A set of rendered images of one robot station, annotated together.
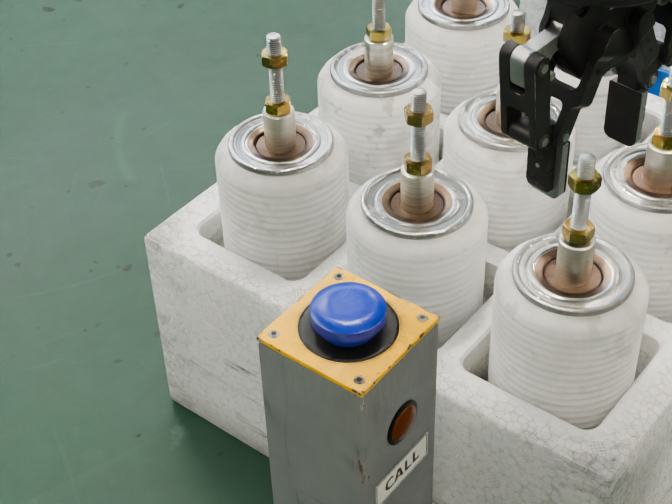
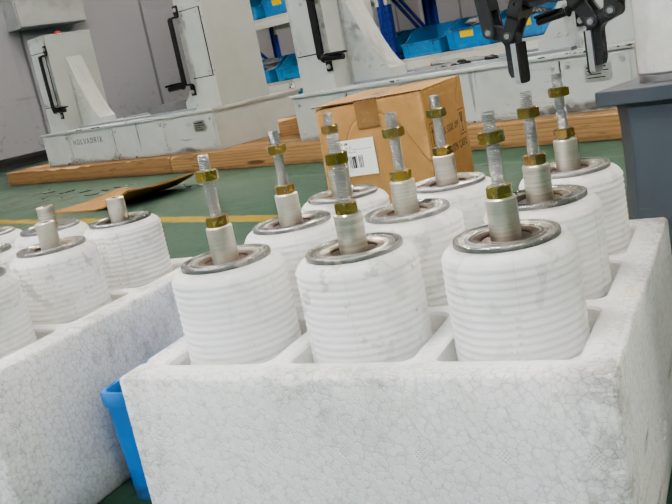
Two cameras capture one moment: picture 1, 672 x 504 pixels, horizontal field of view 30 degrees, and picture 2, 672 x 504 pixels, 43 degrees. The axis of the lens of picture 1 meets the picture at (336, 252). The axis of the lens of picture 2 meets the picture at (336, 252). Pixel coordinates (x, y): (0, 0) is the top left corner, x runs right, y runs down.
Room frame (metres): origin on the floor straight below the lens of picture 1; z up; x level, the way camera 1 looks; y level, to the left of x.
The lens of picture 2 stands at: (0.96, 0.58, 0.40)
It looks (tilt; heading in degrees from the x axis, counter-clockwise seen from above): 13 degrees down; 259
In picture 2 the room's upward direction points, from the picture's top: 11 degrees counter-clockwise
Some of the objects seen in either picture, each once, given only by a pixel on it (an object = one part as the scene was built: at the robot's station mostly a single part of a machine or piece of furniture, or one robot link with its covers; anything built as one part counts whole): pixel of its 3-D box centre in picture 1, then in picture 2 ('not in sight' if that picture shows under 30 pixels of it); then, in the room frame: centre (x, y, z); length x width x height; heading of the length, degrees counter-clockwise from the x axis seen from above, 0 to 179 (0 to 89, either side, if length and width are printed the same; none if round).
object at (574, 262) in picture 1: (574, 258); (566, 156); (0.58, -0.15, 0.26); 0.02 x 0.02 x 0.03
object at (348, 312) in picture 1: (348, 318); not in sight; (0.48, -0.01, 0.32); 0.04 x 0.04 x 0.02
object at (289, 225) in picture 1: (287, 241); (524, 357); (0.73, 0.04, 0.16); 0.10 x 0.10 x 0.18
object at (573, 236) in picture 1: (578, 230); (563, 132); (0.58, -0.15, 0.29); 0.02 x 0.02 x 0.01; 17
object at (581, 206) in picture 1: (581, 207); (561, 113); (0.58, -0.15, 0.30); 0.01 x 0.01 x 0.08
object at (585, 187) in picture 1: (584, 180); (558, 91); (0.58, -0.15, 0.32); 0.02 x 0.02 x 0.01; 17
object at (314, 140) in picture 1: (280, 143); (506, 237); (0.73, 0.04, 0.25); 0.08 x 0.08 x 0.01
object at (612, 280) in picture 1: (572, 274); (568, 169); (0.58, -0.15, 0.25); 0.08 x 0.08 x 0.01
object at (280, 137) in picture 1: (279, 128); (503, 219); (0.73, 0.04, 0.26); 0.02 x 0.02 x 0.03
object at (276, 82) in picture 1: (276, 83); (495, 166); (0.73, 0.04, 0.30); 0.01 x 0.01 x 0.08
